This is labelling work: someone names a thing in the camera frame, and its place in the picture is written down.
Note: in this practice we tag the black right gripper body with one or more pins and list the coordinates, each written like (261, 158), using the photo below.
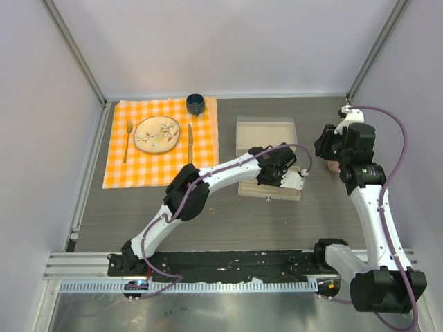
(323, 144)

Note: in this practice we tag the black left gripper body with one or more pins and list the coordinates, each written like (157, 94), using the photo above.
(271, 176)

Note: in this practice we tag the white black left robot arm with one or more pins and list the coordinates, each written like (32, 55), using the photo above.
(186, 196)

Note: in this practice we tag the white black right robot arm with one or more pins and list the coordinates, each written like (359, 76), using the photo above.
(385, 282)

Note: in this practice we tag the beige jewelry drawer tray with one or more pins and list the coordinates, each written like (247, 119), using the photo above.
(252, 189)

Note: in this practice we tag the beige jewelry box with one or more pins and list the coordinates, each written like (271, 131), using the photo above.
(257, 131)

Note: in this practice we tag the pink ceramic mug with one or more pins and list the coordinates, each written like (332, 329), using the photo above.
(333, 166)

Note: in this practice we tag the gold knife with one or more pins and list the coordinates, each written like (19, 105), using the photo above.
(190, 143)

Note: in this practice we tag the dark blue ceramic mug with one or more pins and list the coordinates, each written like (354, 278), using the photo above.
(195, 104)

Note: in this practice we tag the bird pattern ceramic plate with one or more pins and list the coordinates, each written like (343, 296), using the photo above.
(157, 134)

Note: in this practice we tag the yellow white checkered cloth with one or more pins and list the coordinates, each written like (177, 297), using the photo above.
(153, 170)

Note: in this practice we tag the gold fork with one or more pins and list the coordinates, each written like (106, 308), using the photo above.
(129, 129)

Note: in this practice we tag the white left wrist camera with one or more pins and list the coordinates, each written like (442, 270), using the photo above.
(294, 179)

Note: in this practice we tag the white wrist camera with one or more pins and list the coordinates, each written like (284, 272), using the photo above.
(294, 179)
(349, 116)

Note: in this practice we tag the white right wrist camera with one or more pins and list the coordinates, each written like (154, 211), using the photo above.
(349, 116)

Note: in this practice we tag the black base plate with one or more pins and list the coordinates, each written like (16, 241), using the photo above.
(227, 267)

